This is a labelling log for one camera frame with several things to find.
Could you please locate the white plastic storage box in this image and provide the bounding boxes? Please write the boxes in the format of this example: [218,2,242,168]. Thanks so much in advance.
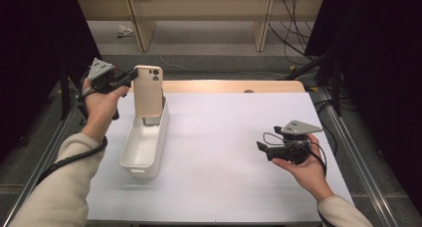
[118,97,170,179]

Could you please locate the white table mat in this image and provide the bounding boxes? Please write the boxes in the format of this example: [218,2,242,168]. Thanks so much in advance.
[86,92,354,224]

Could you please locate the crumpled white paper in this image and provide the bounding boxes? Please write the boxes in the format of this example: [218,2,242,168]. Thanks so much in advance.
[115,24,134,39]

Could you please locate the beige wooden shelf unit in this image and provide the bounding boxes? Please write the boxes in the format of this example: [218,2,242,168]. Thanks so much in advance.
[75,0,325,53]

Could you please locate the wooden table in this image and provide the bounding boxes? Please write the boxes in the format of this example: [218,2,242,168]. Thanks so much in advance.
[127,80,307,95]

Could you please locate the person's right hand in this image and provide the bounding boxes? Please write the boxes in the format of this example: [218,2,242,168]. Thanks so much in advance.
[271,132,334,203]

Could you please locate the person's left hand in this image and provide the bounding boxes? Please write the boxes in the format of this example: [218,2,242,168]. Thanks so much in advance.
[81,77,130,143]

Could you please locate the bundle of black cables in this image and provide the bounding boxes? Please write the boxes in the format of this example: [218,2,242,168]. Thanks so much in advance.
[267,0,320,61]

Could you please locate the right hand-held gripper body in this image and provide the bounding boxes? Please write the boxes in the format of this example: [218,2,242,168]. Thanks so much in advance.
[267,119,323,165]

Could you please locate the right hand-held gripper cable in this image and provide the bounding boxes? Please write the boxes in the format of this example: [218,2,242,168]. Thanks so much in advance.
[262,130,328,177]

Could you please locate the aluminium floor rail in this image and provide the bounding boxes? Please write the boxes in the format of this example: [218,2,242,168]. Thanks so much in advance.
[0,87,85,227]
[316,85,400,227]

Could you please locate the beige phone case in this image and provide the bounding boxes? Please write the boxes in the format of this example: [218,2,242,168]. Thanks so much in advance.
[131,64,164,118]

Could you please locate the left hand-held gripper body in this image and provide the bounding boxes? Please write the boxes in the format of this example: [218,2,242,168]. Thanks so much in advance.
[83,57,133,96]

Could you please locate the dark curtain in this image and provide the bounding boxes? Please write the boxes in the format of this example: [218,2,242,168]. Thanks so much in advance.
[304,0,422,206]
[0,0,107,163]

